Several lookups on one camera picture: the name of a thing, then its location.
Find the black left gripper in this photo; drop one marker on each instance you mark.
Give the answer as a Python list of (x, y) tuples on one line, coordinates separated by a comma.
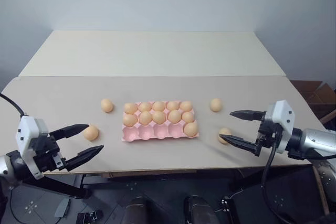
[(47, 153)]

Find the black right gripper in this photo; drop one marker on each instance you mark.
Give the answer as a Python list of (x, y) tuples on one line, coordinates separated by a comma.
[(269, 136)]

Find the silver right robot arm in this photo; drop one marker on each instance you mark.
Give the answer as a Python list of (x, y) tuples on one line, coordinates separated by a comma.
[(313, 140)]

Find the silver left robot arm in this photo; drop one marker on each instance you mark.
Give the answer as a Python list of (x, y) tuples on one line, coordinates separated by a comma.
[(5, 167)]

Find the pink egg tray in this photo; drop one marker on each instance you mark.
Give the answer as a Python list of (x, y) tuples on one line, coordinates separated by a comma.
[(157, 134)]

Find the tan egg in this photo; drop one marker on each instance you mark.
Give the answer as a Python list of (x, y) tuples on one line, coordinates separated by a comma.
[(158, 106), (145, 118), (186, 106), (187, 117), (174, 116), (145, 106), (225, 131), (129, 119), (158, 117), (130, 107), (107, 105), (216, 105), (190, 128), (91, 132), (173, 105)]

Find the grey flat plastic piece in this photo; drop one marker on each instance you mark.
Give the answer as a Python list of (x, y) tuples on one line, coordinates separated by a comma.
[(62, 207)]

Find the black clamp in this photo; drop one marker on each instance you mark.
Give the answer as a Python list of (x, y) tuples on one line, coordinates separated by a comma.
[(89, 217)]

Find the brown cardboard box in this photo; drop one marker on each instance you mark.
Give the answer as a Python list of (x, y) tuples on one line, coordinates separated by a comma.
[(316, 98)]

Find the black box with white dots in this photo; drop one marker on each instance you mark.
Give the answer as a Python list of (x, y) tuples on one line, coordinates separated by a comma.
[(229, 209)]

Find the dark rounded shape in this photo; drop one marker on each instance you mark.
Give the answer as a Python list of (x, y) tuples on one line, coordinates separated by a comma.
[(198, 211), (136, 211)]

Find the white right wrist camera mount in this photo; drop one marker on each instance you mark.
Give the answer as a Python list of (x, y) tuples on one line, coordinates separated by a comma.
[(279, 115)]

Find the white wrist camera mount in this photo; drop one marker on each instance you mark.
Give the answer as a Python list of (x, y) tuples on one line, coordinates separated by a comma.
[(279, 115), (26, 134)]

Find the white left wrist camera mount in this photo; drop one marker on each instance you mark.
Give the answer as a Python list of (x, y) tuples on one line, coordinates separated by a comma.
[(26, 134)]

